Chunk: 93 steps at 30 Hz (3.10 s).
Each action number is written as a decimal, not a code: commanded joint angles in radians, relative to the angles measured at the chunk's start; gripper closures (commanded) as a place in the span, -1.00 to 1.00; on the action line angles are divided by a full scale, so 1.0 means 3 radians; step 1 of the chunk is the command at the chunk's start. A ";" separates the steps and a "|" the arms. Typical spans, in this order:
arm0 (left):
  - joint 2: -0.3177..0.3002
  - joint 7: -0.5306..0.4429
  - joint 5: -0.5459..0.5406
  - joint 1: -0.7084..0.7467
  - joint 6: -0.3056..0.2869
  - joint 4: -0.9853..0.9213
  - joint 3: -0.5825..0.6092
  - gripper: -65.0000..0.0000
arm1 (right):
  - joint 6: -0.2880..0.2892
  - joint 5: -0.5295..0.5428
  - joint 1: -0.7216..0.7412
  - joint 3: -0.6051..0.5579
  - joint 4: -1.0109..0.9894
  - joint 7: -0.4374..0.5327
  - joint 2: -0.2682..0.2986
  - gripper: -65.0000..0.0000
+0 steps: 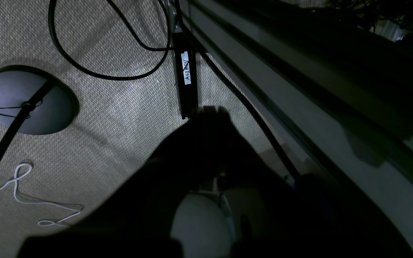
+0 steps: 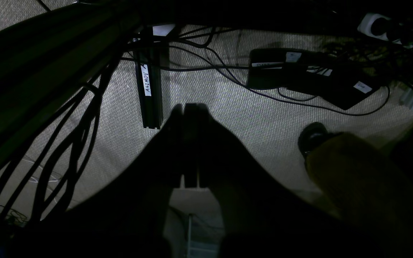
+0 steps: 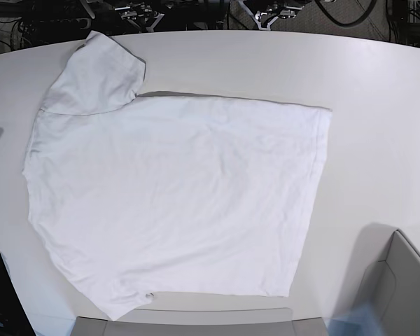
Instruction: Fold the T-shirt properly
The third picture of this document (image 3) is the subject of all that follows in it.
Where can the white T-shirt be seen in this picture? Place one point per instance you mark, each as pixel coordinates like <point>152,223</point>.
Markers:
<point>137,195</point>

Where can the grey tray bottom edge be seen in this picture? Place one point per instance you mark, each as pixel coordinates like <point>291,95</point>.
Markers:
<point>276,321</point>

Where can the grey cardboard box right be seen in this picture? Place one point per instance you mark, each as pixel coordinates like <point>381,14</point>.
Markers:
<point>388,299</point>

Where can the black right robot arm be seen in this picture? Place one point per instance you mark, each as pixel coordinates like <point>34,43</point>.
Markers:
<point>140,14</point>

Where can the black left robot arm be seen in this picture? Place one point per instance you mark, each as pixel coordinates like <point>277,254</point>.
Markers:
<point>265,13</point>

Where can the blue blurry object bottom right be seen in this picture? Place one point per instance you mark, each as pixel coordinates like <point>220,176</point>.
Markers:
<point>357,320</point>

